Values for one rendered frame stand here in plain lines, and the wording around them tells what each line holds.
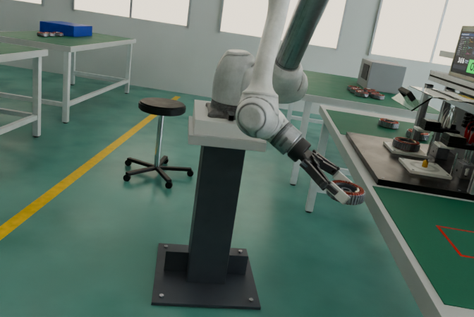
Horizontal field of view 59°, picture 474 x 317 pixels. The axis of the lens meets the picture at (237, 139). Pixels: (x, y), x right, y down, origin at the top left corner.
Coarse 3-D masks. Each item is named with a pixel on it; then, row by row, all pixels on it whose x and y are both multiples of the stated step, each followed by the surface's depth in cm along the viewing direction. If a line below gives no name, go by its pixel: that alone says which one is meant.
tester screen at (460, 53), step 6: (462, 36) 173; (468, 36) 167; (462, 42) 172; (468, 42) 166; (462, 48) 171; (468, 48) 166; (456, 54) 175; (462, 54) 170; (468, 54) 165; (456, 60) 174; (468, 60) 164; (462, 72) 168
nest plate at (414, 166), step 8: (400, 160) 164; (408, 160) 163; (416, 160) 165; (408, 168) 154; (416, 168) 155; (424, 168) 156; (432, 168) 158; (440, 168) 159; (432, 176) 151; (440, 176) 151; (448, 176) 151
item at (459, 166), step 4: (456, 160) 159; (460, 160) 158; (456, 164) 158; (460, 164) 156; (464, 164) 154; (472, 164) 156; (456, 168) 158; (460, 168) 155; (464, 168) 153; (468, 168) 153; (472, 168) 153; (456, 172) 157; (460, 172) 155; (464, 172) 154; (468, 172) 154; (472, 172) 154; (460, 176) 154; (468, 176) 154
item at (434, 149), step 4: (432, 144) 183; (432, 148) 182; (436, 148) 178; (440, 148) 177; (444, 148) 176; (432, 152) 181; (436, 152) 178; (440, 152) 177; (444, 152) 177; (448, 152) 177; (436, 156) 178; (440, 156) 177; (444, 156) 177
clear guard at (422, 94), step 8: (408, 88) 157; (416, 88) 153; (424, 88) 157; (400, 96) 156; (416, 96) 146; (424, 96) 141; (432, 96) 137; (440, 96) 139; (448, 96) 143; (456, 96) 147; (472, 96) 155; (408, 104) 144; (416, 104) 139
